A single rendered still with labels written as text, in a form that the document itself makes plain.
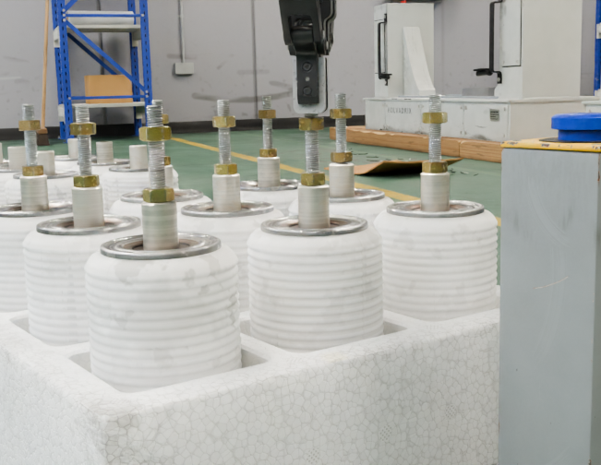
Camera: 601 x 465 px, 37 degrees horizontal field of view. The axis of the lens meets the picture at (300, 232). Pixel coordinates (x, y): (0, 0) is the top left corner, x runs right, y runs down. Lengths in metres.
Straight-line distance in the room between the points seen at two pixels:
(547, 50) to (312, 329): 3.54
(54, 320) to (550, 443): 0.34
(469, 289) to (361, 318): 0.10
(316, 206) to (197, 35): 6.55
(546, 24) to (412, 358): 3.53
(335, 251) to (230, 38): 6.65
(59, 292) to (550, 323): 0.33
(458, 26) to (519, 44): 3.96
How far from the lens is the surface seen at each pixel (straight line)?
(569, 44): 4.14
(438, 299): 0.67
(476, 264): 0.68
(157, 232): 0.56
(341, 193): 0.78
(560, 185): 0.52
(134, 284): 0.53
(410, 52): 5.23
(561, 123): 0.53
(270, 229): 0.61
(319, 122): 0.61
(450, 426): 0.65
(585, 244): 0.51
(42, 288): 0.65
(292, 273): 0.59
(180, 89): 7.11
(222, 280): 0.54
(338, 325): 0.60
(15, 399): 0.63
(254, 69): 7.26
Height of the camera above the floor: 0.35
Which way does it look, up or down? 9 degrees down
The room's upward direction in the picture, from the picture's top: 1 degrees counter-clockwise
